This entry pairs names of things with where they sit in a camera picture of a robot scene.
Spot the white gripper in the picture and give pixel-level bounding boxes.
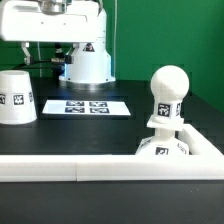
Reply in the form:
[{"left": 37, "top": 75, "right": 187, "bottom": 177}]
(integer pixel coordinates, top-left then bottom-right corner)
[{"left": 0, "top": 0, "right": 99, "bottom": 65}]

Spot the white lamp shade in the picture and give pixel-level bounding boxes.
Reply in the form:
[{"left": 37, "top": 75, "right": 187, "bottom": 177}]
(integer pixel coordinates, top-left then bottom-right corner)
[{"left": 0, "top": 70, "right": 37, "bottom": 125}]

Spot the white light bulb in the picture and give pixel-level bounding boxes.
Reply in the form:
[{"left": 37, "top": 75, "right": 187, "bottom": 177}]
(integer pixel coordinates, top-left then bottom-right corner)
[{"left": 150, "top": 65, "right": 189, "bottom": 119}]

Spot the white lamp base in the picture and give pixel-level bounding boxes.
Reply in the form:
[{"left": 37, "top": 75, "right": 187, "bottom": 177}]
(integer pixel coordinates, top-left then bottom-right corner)
[{"left": 136, "top": 115, "right": 189, "bottom": 157}]

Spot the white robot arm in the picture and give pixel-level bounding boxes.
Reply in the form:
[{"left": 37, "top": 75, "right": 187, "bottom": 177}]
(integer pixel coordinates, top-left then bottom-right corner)
[{"left": 0, "top": 0, "right": 115, "bottom": 90}]

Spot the white marker tag sheet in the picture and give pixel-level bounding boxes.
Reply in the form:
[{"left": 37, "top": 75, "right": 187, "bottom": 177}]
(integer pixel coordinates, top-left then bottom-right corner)
[{"left": 43, "top": 100, "right": 130, "bottom": 116}]

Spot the black cable bundle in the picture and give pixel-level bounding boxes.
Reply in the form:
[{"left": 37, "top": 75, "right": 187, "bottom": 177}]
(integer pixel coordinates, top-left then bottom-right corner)
[{"left": 13, "top": 42, "right": 73, "bottom": 71}]

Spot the white L-shaped fence wall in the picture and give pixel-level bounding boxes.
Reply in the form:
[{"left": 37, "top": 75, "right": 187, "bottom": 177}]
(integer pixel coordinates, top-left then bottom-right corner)
[{"left": 0, "top": 124, "right": 224, "bottom": 182}]

